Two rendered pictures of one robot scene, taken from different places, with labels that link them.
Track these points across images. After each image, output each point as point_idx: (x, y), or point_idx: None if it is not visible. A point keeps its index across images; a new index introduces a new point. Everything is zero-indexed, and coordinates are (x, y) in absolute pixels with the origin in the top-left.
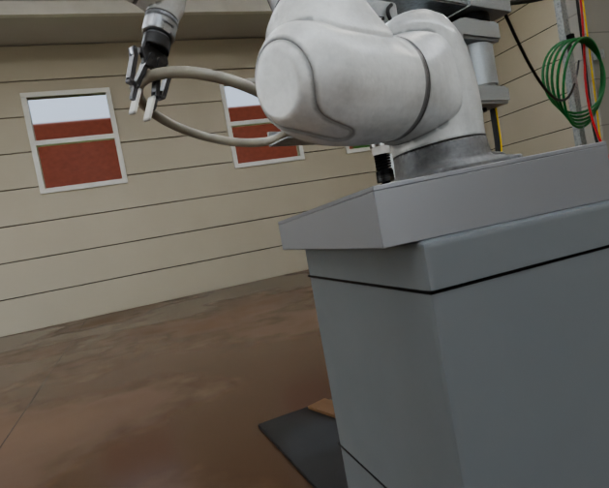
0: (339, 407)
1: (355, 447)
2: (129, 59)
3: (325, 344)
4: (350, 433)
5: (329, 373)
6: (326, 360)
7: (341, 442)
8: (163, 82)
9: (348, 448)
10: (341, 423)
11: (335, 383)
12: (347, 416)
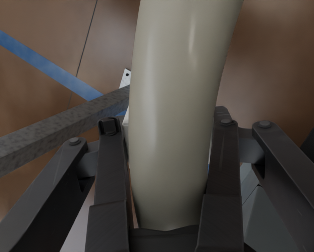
0: (247, 205)
1: (244, 204)
2: (1, 228)
3: (243, 224)
4: (244, 206)
5: (247, 212)
6: (247, 215)
7: (255, 188)
8: (288, 197)
9: (250, 194)
10: (250, 199)
11: (245, 213)
12: (243, 210)
